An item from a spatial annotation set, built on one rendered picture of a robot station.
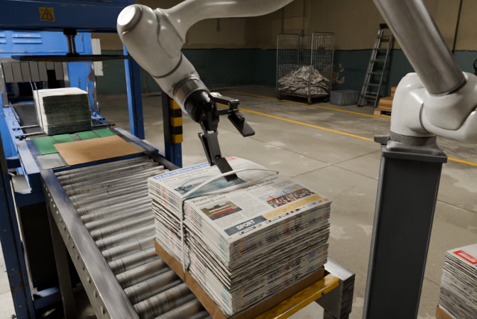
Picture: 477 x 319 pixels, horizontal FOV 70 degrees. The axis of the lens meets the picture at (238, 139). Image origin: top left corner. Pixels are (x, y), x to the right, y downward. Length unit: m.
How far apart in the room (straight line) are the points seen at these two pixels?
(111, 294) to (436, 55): 1.02
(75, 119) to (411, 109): 2.07
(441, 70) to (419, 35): 0.12
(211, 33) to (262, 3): 9.91
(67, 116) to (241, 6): 1.84
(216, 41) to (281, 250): 10.40
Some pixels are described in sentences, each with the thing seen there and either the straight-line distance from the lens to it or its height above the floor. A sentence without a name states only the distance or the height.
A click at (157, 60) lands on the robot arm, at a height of 1.33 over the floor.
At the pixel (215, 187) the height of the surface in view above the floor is 1.04.
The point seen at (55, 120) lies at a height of 0.89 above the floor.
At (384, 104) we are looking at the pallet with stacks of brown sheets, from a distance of 7.48.
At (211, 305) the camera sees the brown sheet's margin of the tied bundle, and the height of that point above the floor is 0.83.
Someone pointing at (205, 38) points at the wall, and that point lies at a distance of 10.78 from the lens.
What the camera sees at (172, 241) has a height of 0.89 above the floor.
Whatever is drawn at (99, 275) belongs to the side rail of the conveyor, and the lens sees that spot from 0.99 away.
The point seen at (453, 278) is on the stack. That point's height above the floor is 0.77.
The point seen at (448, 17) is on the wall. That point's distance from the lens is 8.08.
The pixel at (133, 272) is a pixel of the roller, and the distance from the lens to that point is 0.98.
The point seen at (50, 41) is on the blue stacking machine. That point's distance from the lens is 4.13.
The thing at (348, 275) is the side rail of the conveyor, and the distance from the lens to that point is 0.97.
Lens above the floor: 1.36
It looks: 15 degrees down
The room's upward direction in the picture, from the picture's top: straight up
